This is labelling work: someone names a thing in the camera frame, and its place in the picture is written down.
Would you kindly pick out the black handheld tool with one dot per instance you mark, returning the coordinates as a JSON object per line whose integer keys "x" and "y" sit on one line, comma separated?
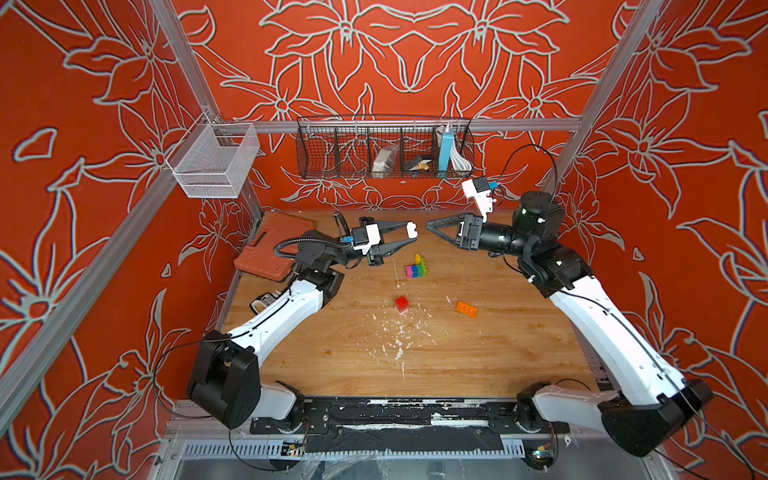
{"x": 263, "y": 301}

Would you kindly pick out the white wire basket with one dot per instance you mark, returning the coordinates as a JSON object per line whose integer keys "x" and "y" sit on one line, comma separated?
{"x": 214, "y": 162}

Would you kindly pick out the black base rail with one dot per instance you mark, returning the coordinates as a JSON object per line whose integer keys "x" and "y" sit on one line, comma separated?
{"x": 411, "y": 425}

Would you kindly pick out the red lego brick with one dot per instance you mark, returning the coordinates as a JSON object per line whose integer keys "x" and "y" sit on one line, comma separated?
{"x": 401, "y": 304}

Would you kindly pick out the black wire basket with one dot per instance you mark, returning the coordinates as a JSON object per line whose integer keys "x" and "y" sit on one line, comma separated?
{"x": 382, "y": 147}

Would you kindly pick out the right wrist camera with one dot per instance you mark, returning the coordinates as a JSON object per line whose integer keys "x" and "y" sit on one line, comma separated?
{"x": 481, "y": 192}

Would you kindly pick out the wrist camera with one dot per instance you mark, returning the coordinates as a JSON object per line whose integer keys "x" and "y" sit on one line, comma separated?
{"x": 363, "y": 238}
{"x": 481, "y": 192}

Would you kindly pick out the black item in basket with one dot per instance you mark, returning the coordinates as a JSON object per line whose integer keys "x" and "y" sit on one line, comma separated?
{"x": 419, "y": 164}

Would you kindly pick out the orange lego brick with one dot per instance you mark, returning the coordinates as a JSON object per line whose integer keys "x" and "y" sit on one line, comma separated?
{"x": 466, "y": 309}

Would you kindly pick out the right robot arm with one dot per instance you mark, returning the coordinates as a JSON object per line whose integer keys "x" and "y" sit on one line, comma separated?
{"x": 650, "y": 399}

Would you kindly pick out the small white lego brick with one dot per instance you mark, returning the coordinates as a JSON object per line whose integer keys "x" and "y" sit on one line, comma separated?
{"x": 411, "y": 230}

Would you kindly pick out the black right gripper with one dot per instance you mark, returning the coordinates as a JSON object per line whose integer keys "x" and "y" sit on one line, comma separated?
{"x": 470, "y": 237}

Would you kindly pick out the grey packet in basket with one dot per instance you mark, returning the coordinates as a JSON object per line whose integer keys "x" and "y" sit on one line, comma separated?
{"x": 385, "y": 162}

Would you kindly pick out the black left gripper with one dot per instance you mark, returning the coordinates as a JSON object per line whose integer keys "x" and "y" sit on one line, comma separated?
{"x": 379, "y": 258}

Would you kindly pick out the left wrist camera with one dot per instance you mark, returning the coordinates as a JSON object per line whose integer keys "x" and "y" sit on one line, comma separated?
{"x": 363, "y": 238}

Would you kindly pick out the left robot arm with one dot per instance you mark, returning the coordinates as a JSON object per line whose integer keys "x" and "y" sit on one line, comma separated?
{"x": 225, "y": 379}

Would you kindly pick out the orange tool case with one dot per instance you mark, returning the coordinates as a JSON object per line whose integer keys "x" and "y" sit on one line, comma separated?
{"x": 258, "y": 258}

